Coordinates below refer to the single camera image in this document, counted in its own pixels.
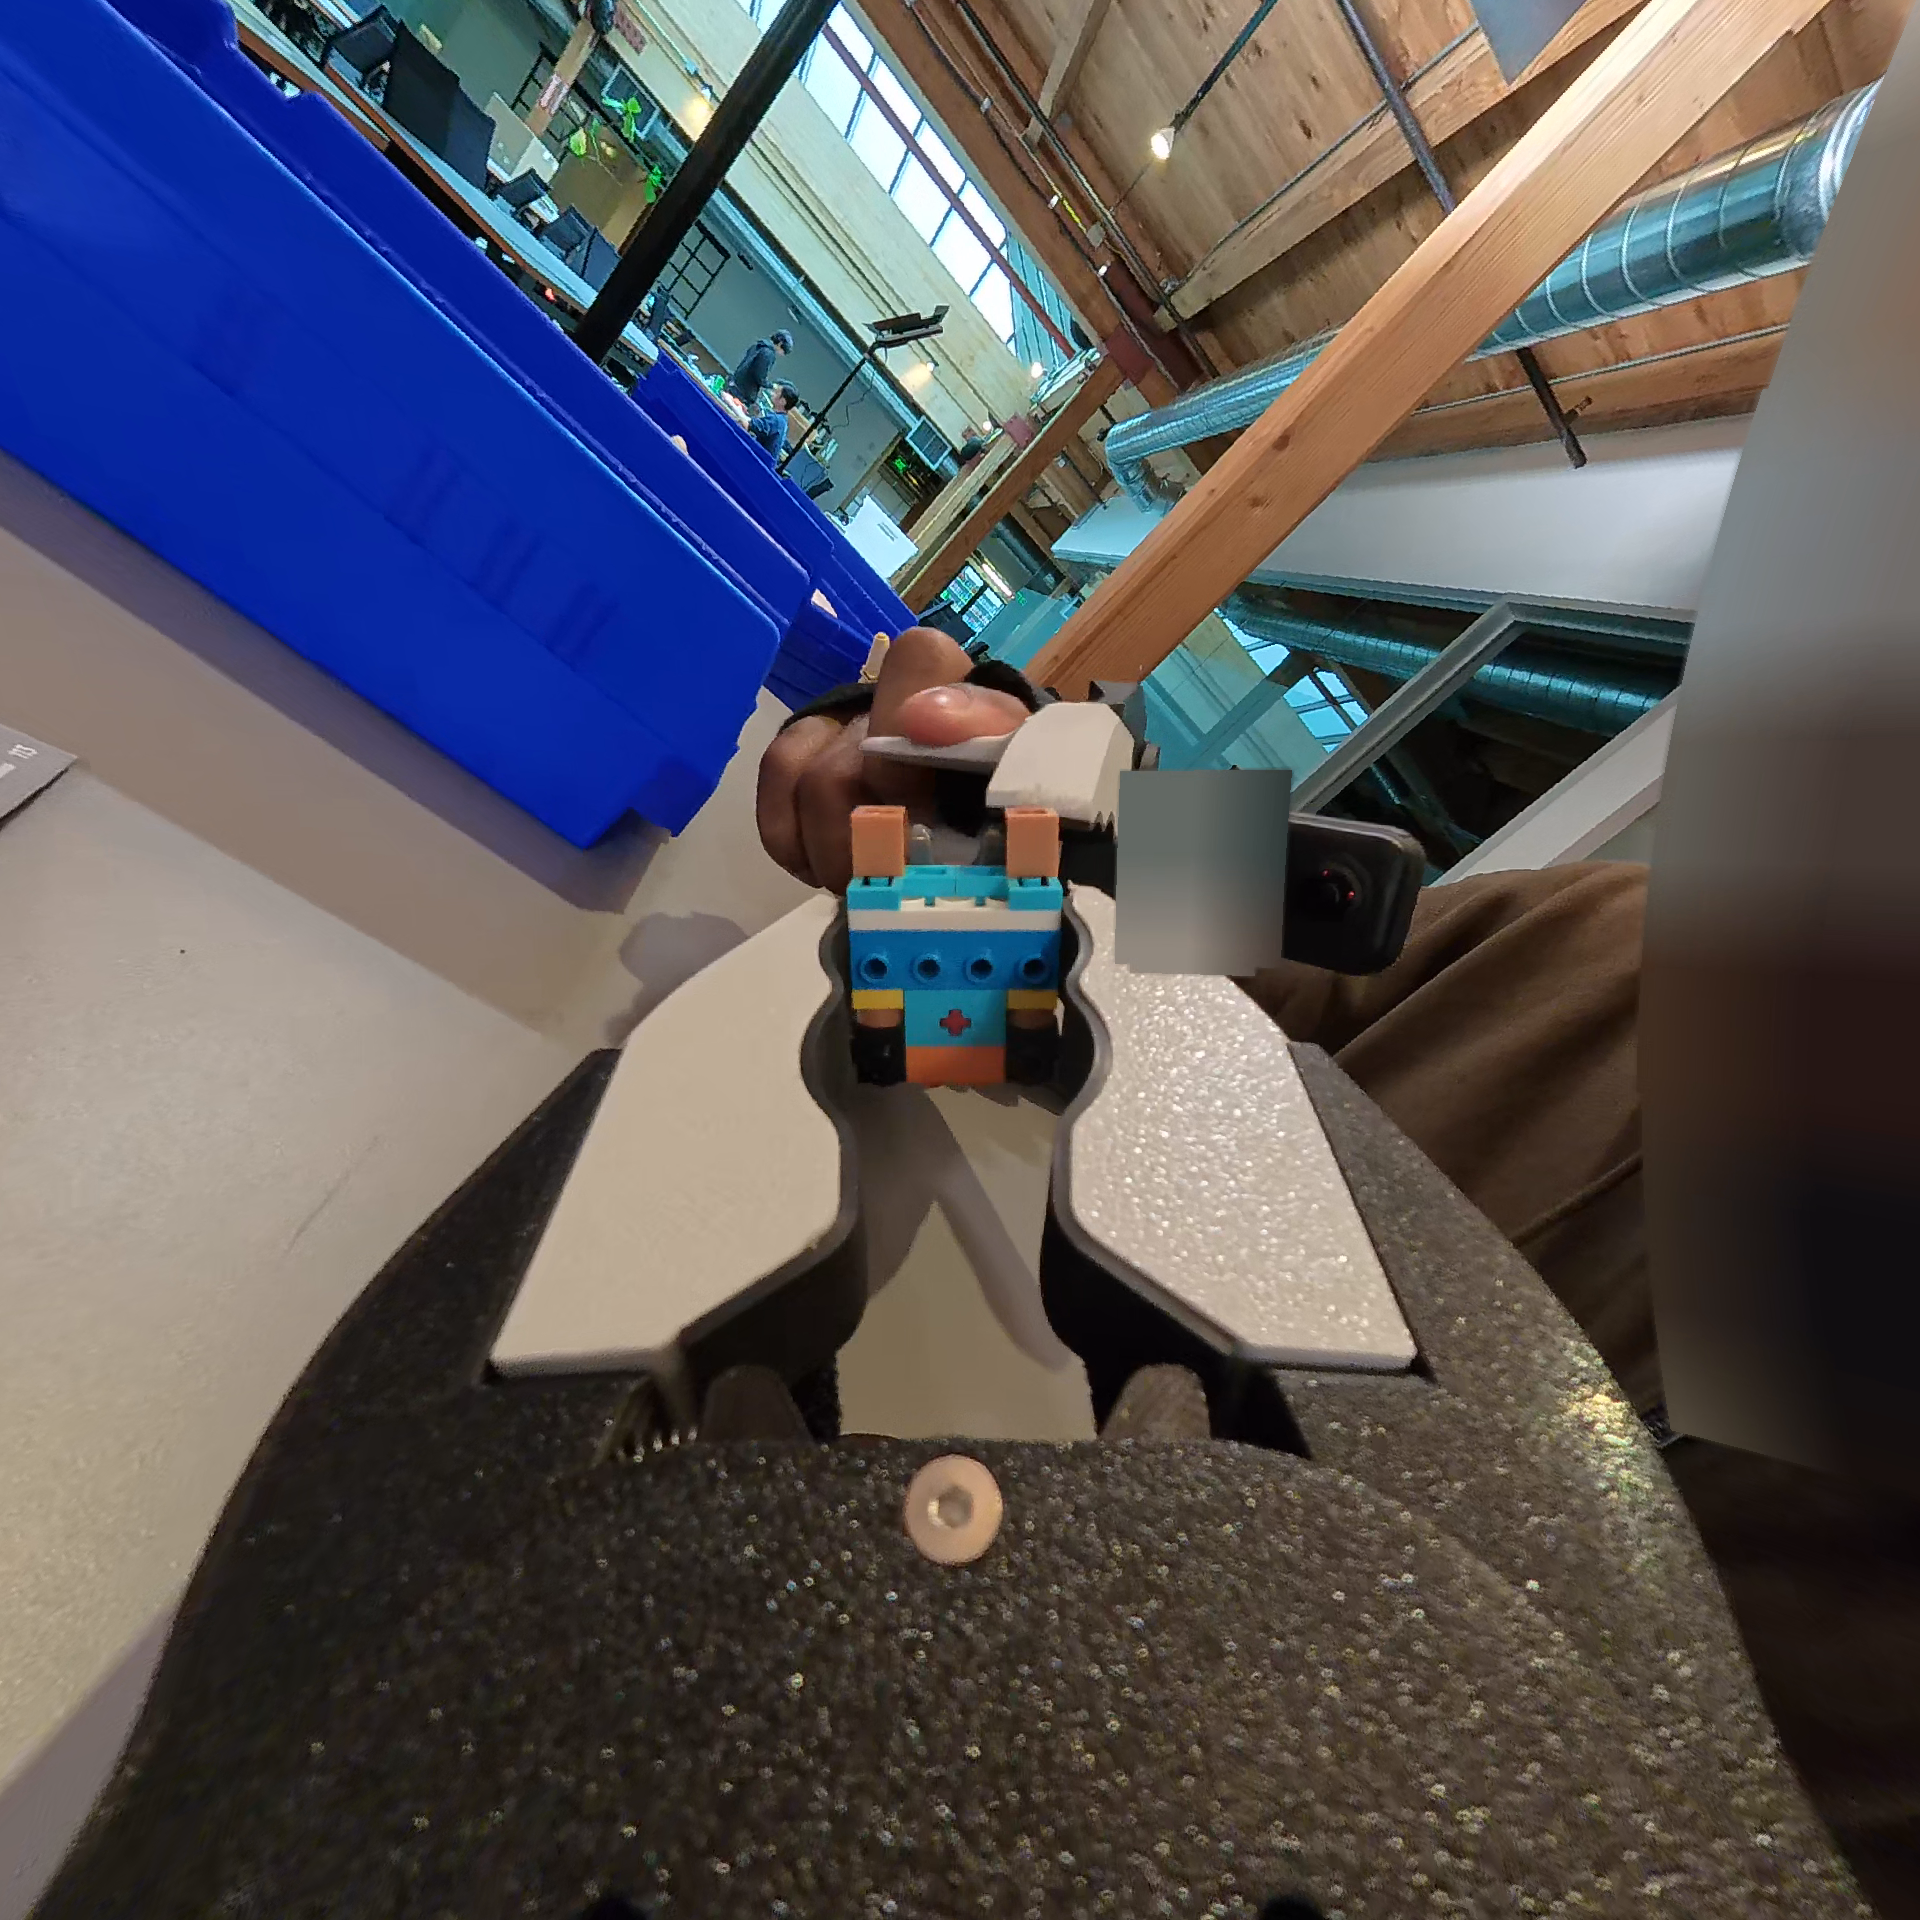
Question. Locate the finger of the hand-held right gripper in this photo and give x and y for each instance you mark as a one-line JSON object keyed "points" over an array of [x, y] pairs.
{"points": [[1058, 751]]}

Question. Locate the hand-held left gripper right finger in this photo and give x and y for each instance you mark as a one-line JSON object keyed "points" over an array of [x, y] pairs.
{"points": [[1230, 1185]]}

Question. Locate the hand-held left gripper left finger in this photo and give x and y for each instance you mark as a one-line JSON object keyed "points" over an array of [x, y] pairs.
{"points": [[692, 1171]]}

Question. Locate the multicoloured toy brick model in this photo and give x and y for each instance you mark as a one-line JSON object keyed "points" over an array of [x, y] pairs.
{"points": [[953, 974]]}

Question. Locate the person's right forearm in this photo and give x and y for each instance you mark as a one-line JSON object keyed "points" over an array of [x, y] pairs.
{"points": [[1501, 1079]]}

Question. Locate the person's right hand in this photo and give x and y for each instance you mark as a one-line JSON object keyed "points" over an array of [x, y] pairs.
{"points": [[818, 780]]}

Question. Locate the blue plastic bin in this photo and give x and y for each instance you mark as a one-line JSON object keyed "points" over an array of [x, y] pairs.
{"points": [[764, 495], [300, 375]]}

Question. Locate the black light stand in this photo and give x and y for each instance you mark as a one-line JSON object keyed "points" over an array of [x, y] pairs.
{"points": [[909, 324]]}

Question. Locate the black stand pole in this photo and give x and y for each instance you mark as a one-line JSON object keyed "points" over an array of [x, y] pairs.
{"points": [[705, 181]]}

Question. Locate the person's brown jacket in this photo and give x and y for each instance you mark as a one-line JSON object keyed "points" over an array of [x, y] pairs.
{"points": [[1800, 1651]]}

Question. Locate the grey instruction booklet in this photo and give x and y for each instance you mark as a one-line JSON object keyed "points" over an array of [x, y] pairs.
{"points": [[23, 769]]}

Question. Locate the wooden post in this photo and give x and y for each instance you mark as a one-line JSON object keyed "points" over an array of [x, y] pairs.
{"points": [[1424, 329]]}

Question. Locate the silver air duct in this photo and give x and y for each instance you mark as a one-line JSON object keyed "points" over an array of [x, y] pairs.
{"points": [[1681, 225]]}

